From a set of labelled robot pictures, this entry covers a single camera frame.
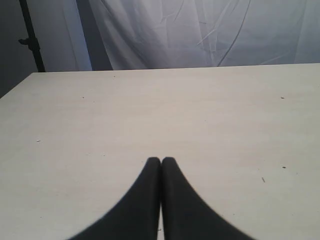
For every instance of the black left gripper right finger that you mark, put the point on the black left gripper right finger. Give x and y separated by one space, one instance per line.
185 215

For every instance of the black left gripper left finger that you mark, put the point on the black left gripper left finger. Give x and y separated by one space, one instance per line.
136 215

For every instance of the white backdrop cloth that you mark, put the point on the white backdrop cloth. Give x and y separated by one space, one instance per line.
95 35

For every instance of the black light stand pole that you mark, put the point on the black light stand pole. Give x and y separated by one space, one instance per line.
31 41

